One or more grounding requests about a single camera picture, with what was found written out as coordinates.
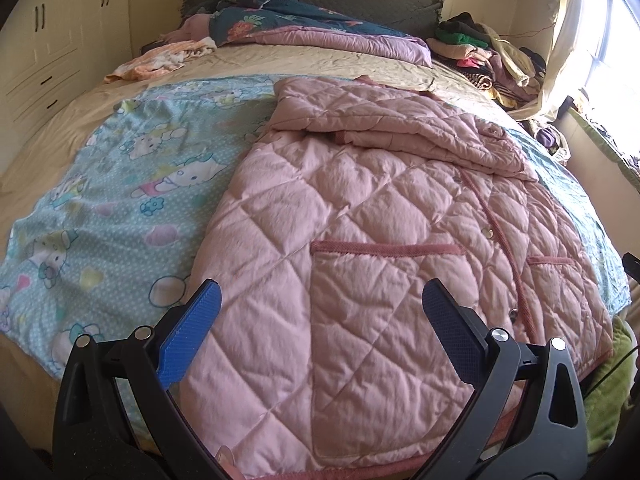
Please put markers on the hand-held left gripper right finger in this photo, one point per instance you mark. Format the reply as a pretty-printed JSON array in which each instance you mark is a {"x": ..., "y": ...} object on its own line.
[{"x": 452, "y": 330}]

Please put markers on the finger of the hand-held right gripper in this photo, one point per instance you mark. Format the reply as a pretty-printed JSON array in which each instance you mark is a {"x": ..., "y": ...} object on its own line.
[{"x": 634, "y": 266}]

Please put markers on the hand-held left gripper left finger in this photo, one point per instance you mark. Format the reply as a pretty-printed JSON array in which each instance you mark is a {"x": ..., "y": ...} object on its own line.
[{"x": 192, "y": 321}]

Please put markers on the pink quilted jacket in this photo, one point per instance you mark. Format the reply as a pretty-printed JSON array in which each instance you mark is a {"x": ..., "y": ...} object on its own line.
[{"x": 380, "y": 260}]

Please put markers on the purple and beige clothes heap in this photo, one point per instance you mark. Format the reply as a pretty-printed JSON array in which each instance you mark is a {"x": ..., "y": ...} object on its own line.
[{"x": 547, "y": 137}]

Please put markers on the pile of mixed clothes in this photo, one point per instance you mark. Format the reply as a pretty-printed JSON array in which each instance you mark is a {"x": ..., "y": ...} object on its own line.
[{"x": 480, "y": 55}]

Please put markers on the green windowsill cushion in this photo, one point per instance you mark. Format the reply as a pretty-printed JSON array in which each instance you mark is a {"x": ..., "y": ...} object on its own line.
[{"x": 607, "y": 135}]

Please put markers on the green towel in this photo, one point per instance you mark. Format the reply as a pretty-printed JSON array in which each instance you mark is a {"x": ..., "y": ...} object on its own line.
[{"x": 612, "y": 400}]

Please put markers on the blue cartoon printed blanket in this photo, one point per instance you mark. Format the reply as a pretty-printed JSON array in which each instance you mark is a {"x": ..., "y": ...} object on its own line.
[{"x": 125, "y": 175}]

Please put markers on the cream curtain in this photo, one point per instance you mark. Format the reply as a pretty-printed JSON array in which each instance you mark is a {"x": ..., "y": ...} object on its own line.
[{"x": 565, "y": 50}]

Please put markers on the window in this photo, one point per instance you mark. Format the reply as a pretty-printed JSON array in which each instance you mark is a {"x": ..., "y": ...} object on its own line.
[{"x": 615, "y": 25}]

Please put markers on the cream floral cloth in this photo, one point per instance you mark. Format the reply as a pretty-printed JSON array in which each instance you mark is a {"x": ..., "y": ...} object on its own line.
[{"x": 160, "y": 57}]

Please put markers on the bed with beige sheet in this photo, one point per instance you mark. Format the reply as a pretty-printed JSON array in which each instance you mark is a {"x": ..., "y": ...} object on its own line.
[{"x": 300, "y": 62}]

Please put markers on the pink cloth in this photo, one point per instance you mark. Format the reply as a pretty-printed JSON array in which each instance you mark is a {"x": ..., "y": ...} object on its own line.
[{"x": 192, "y": 27}]

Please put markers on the dark floral quilt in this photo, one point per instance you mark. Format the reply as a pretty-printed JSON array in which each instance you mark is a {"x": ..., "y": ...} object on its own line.
[{"x": 270, "y": 20}]

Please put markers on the cream wardrobe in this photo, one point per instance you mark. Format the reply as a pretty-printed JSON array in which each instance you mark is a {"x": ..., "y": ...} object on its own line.
[{"x": 45, "y": 45}]

